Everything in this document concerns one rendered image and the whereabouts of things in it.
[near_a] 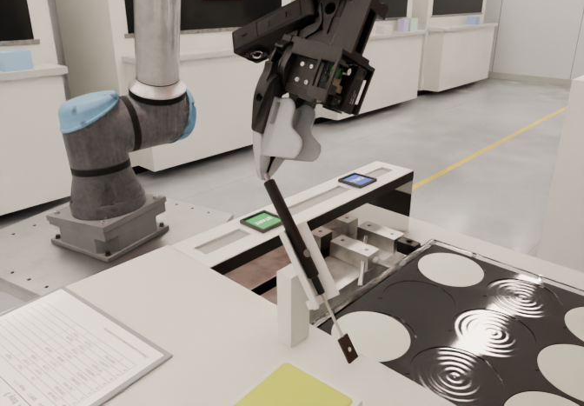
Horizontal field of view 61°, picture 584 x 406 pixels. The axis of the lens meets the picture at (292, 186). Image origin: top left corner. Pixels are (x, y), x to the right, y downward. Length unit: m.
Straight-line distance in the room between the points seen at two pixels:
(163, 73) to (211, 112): 3.01
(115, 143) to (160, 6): 0.27
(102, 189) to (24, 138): 2.34
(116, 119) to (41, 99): 2.34
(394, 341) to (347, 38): 0.38
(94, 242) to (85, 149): 0.18
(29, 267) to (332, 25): 0.78
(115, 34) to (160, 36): 2.79
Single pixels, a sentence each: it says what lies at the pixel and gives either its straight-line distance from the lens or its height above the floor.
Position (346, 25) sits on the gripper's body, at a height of 1.28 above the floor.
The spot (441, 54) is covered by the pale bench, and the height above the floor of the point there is 0.57.
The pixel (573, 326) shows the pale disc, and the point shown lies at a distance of 0.77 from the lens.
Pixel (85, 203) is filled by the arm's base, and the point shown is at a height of 0.93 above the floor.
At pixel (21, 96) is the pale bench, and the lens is 3.31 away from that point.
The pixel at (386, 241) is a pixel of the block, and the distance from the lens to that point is 0.90.
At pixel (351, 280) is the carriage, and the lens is 0.81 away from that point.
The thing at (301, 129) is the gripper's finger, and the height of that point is 1.17.
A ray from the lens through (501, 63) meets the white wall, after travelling 9.09.
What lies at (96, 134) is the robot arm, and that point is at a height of 1.06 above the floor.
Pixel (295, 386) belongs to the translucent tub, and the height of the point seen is 1.03.
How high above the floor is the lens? 1.31
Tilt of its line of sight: 21 degrees down
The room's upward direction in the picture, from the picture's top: straight up
